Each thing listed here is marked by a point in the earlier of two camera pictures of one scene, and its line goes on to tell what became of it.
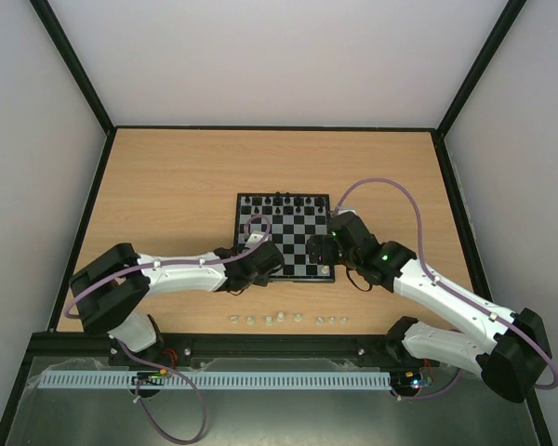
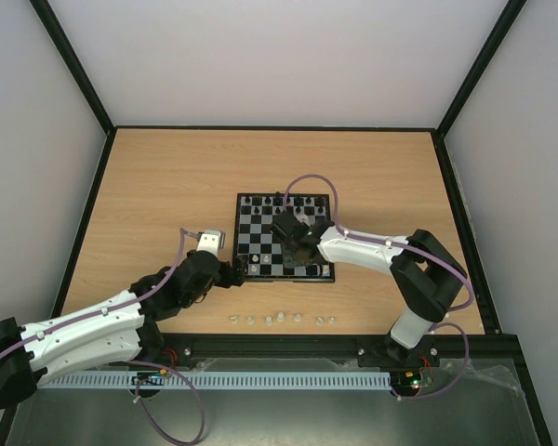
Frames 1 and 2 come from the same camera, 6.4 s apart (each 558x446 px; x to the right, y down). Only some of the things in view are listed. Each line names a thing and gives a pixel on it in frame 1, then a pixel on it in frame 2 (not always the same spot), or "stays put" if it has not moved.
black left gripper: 261,280 to 226,280
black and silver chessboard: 288,219 stays put
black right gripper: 319,248 to 296,249
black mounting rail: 375,351 stays put
